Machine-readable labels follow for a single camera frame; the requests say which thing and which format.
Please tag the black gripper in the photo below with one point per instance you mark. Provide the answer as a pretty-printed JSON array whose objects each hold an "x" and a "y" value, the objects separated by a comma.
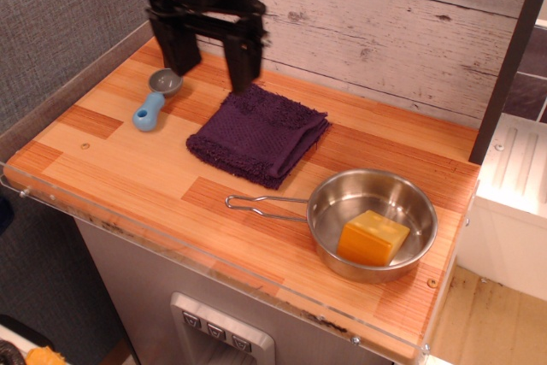
[{"x": 238, "y": 23}]

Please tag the yellow cake slice wedge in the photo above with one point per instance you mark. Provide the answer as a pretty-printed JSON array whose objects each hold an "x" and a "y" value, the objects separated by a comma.
[{"x": 371, "y": 239}]

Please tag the stainless steel pot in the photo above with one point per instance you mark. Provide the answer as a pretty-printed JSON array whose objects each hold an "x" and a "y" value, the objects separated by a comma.
[{"x": 350, "y": 193}]

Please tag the purple folded towel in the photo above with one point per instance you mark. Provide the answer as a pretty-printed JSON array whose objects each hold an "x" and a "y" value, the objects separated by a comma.
[{"x": 258, "y": 135}]

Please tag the clear acrylic edge guard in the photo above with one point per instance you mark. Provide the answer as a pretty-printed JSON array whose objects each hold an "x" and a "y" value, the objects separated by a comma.
[{"x": 284, "y": 248}]

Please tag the grey toy kitchen cabinet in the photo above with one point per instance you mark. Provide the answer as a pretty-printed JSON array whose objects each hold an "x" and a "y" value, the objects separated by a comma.
[{"x": 141, "y": 282}]

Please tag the silver button dispenser panel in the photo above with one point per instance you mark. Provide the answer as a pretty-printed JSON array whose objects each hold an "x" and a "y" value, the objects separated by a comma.
[{"x": 209, "y": 336}]

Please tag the orange object bottom corner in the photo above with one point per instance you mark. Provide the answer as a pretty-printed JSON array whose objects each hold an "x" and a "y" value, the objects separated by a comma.
[{"x": 44, "y": 356}]

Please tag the blue handled grey scoop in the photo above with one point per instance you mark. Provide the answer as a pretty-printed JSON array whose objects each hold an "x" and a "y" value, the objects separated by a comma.
[{"x": 163, "y": 84}]

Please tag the dark vertical frame post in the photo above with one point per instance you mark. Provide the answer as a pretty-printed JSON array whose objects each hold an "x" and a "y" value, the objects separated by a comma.
[{"x": 511, "y": 62}]

